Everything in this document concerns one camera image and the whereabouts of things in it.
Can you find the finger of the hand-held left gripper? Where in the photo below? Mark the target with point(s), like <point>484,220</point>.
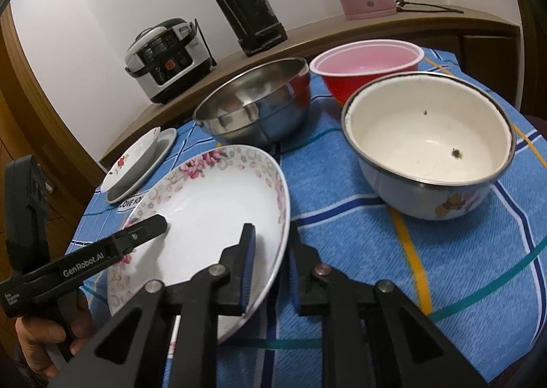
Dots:
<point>143,229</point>

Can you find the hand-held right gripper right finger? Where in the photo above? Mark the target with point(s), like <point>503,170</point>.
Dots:
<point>295,283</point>

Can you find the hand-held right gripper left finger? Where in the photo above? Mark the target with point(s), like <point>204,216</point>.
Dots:
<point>249,262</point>

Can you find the large floral plate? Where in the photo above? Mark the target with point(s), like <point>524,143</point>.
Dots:
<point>213,200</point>

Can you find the white enamel bowl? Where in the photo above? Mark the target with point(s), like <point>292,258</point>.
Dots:
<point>427,148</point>

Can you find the red plastic bowl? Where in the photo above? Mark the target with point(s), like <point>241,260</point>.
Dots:
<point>342,89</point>

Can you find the person's left hand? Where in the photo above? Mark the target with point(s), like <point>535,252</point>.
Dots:
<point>79,319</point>

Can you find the blue plaid cloth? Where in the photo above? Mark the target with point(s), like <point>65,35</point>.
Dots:
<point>363,264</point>

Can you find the wooden cabinet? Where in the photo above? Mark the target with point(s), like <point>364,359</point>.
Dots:
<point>188,99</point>

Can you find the stainless steel bowl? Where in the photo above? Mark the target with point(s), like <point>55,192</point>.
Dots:
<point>256,114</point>

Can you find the black and white rice cooker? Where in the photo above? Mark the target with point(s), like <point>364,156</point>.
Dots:
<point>166,59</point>

